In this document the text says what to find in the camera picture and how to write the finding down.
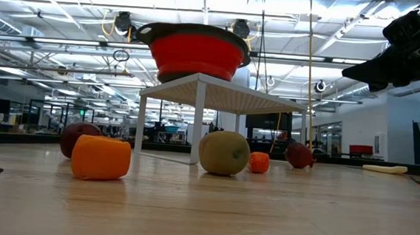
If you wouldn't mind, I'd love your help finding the red storage box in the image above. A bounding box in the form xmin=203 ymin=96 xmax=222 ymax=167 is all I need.
xmin=348 ymin=143 xmax=374 ymax=156

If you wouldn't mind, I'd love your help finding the red collapsible bowl grey rim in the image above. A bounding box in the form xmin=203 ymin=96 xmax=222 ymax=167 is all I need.
xmin=132 ymin=18 xmax=254 ymax=91

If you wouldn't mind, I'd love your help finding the dark red fruit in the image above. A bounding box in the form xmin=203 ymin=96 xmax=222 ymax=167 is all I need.
xmin=284 ymin=140 xmax=318 ymax=171
xmin=58 ymin=120 xmax=103 ymax=162

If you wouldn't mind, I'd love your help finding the black aluminium table frame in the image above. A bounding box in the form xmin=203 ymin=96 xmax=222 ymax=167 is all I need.
xmin=0 ymin=130 xmax=420 ymax=177

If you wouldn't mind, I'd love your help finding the round orange fruit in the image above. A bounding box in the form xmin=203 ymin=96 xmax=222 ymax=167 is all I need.
xmin=69 ymin=133 xmax=134 ymax=185

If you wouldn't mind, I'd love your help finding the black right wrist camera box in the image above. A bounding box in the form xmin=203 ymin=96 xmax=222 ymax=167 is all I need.
xmin=381 ymin=7 xmax=420 ymax=47

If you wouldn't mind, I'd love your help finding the small orange-yellow fruit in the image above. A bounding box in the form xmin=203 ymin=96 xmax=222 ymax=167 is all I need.
xmin=247 ymin=151 xmax=271 ymax=175

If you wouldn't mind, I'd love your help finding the yellow banana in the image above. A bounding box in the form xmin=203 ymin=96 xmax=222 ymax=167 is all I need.
xmin=353 ymin=163 xmax=409 ymax=176

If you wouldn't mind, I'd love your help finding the white perforated metal shelf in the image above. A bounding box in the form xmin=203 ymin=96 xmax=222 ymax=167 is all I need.
xmin=133 ymin=67 xmax=312 ymax=174

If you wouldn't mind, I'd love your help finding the brown kiwi fruit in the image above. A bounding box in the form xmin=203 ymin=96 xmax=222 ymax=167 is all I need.
xmin=196 ymin=128 xmax=253 ymax=179

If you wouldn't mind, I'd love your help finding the black ceiling cable reel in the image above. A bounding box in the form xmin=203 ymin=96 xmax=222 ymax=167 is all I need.
xmin=232 ymin=18 xmax=253 ymax=40
xmin=112 ymin=10 xmax=139 ymax=39
xmin=314 ymin=79 xmax=328 ymax=94

